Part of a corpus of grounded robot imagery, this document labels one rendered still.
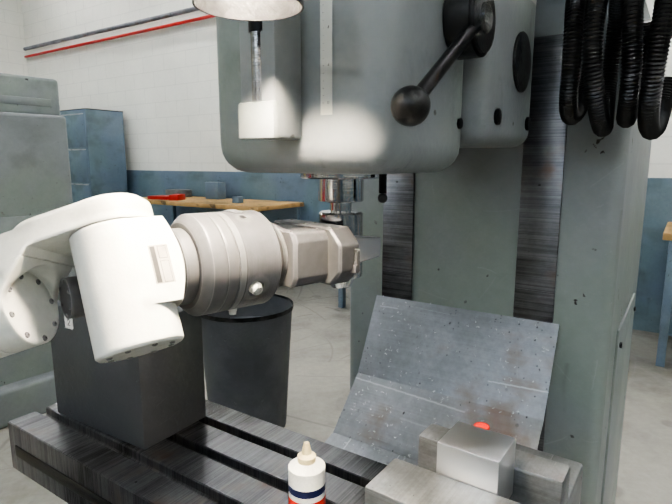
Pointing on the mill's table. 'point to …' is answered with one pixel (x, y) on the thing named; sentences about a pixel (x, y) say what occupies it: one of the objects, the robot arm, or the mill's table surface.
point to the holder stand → (130, 384)
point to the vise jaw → (423, 488)
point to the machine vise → (539, 472)
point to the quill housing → (352, 92)
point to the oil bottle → (306, 478)
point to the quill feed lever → (418, 108)
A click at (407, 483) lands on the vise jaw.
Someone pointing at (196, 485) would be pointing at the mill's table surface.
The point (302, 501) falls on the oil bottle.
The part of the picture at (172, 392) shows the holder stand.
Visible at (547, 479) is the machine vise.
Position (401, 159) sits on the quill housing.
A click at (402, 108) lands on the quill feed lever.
